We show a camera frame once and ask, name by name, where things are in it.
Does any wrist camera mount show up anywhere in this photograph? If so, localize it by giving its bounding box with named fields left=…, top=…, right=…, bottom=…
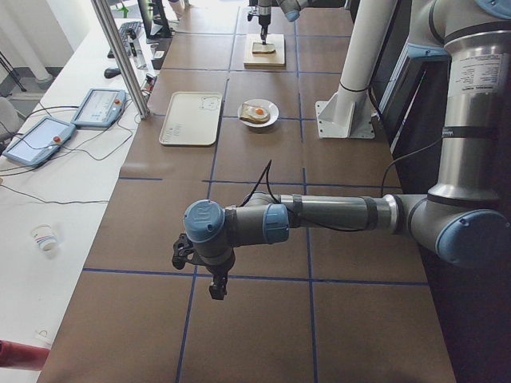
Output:
left=172, top=233, right=200, bottom=270

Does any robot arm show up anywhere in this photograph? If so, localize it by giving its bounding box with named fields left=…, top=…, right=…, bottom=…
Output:
left=250, top=0, right=314, bottom=45
left=172, top=1, right=510, bottom=300

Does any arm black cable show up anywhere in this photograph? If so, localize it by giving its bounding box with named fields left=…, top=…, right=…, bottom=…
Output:
left=241, top=159, right=372, bottom=232

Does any wooden cutting board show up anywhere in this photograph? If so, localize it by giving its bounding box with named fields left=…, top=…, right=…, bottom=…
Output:
left=244, top=34, right=286, bottom=67

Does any red cylinder object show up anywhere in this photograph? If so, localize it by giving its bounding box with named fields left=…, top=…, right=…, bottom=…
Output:
left=0, top=340, right=50, bottom=371

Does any black computer mouse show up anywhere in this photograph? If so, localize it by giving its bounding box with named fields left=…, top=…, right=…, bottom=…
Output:
left=103, top=67, right=121, bottom=79

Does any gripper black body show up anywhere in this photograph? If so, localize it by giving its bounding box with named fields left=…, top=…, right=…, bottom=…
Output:
left=203, top=255, right=236, bottom=284
left=258, top=4, right=271, bottom=27

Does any white round plate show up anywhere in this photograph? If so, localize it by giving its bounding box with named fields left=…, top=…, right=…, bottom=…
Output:
left=237, top=98, right=279, bottom=128

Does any bread slice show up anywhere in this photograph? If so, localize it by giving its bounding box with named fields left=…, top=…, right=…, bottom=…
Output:
left=252, top=41, right=275, bottom=55
left=240, top=103, right=270, bottom=124

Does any near teach pendant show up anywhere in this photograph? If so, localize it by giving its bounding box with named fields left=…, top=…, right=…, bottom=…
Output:
left=3, top=116, right=77, bottom=167

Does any cream bear tray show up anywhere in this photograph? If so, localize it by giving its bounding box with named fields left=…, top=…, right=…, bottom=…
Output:
left=159, top=92, right=222, bottom=146

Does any aluminium frame post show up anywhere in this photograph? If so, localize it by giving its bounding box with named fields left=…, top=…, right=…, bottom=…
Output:
left=91, top=0, right=150, bottom=120

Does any black keyboard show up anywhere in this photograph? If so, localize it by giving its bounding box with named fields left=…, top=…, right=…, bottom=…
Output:
left=118, top=21, right=143, bottom=39

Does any far teach pendant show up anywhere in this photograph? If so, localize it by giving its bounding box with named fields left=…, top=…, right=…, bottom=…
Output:
left=71, top=89, right=127, bottom=130

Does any black monitor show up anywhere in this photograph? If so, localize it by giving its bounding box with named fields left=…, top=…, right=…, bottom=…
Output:
left=137, top=0, right=173, bottom=43

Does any teach pendant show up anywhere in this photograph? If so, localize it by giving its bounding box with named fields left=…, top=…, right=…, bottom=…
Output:
left=3, top=116, right=77, bottom=167
left=71, top=89, right=127, bottom=130

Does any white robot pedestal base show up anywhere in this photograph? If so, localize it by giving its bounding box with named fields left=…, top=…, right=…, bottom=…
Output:
left=315, top=1, right=404, bottom=140

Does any bread slice under egg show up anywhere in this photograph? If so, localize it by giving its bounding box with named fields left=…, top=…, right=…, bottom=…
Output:
left=240, top=103, right=270, bottom=124

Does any paper cup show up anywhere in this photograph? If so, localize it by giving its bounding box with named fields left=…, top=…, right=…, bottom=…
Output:
left=30, top=224, right=58, bottom=259

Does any fried egg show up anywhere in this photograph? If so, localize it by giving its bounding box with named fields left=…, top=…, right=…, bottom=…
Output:
left=242, top=105, right=269, bottom=120

